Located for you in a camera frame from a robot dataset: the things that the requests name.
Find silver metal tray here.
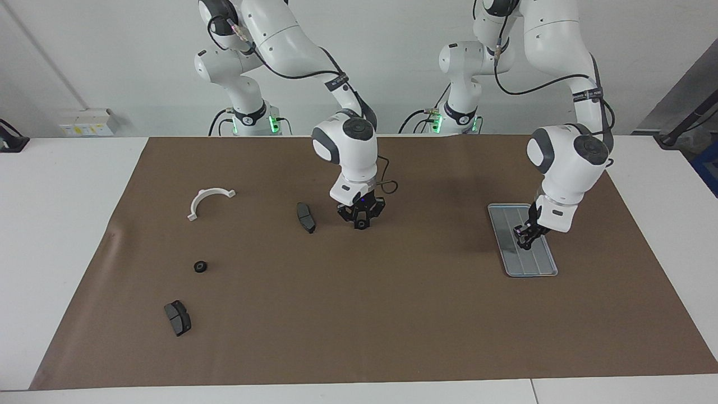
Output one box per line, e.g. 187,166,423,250
487,203,559,278

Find thin grey brake pad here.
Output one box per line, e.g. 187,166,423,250
296,202,317,235

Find brown table mat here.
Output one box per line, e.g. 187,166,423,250
29,135,718,391

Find black pole stand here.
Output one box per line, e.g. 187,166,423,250
656,90,718,149

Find blue crate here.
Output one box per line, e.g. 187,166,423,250
691,143,718,197

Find grey panel board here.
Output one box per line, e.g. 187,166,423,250
634,53,718,135

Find thick grey brake pad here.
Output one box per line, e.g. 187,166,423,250
164,300,192,337

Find white box with yellow labels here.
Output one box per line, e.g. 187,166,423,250
59,108,119,138

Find black desk clamp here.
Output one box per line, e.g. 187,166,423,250
0,119,30,153

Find black base power cable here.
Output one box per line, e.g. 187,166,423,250
398,84,450,135
209,108,233,136

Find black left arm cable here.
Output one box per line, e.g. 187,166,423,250
493,17,616,169

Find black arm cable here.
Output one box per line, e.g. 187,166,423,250
205,14,399,195
493,17,616,169

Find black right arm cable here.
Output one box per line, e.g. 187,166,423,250
205,14,399,195

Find white curved plastic bracket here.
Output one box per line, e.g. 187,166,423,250
187,188,237,222

